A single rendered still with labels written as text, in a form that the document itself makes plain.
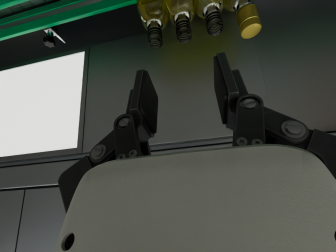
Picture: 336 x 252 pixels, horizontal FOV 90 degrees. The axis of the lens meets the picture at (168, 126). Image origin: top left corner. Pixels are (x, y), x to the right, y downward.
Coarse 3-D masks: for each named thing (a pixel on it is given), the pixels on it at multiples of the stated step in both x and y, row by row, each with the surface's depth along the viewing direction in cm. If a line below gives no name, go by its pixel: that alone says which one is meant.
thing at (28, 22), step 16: (64, 0) 48; (80, 0) 47; (96, 0) 46; (112, 0) 44; (128, 0) 43; (16, 16) 51; (32, 16) 50; (48, 16) 48; (64, 16) 46; (80, 16) 45; (0, 32) 50; (16, 32) 49
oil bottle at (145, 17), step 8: (144, 0) 33; (152, 0) 33; (160, 0) 33; (144, 8) 33; (152, 8) 33; (160, 8) 33; (144, 16) 33; (152, 16) 33; (160, 16) 34; (144, 24) 35
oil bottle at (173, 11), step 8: (168, 0) 32; (176, 0) 32; (184, 0) 32; (192, 0) 32; (168, 8) 33; (176, 8) 32; (184, 8) 32; (192, 8) 33; (168, 16) 35; (192, 16) 34
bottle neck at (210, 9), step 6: (210, 6) 31; (216, 6) 31; (204, 12) 32; (210, 12) 31; (216, 12) 31; (210, 18) 31; (216, 18) 30; (210, 24) 30; (216, 24) 30; (222, 24) 30; (210, 30) 32; (216, 30) 32
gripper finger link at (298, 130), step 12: (216, 60) 11; (216, 72) 11; (228, 72) 10; (216, 84) 12; (228, 84) 9; (240, 84) 10; (216, 96) 13; (228, 96) 9; (228, 108) 9; (264, 108) 9; (228, 120) 10; (264, 120) 8; (276, 120) 8; (288, 120) 8; (276, 132) 8; (288, 132) 8; (300, 132) 7
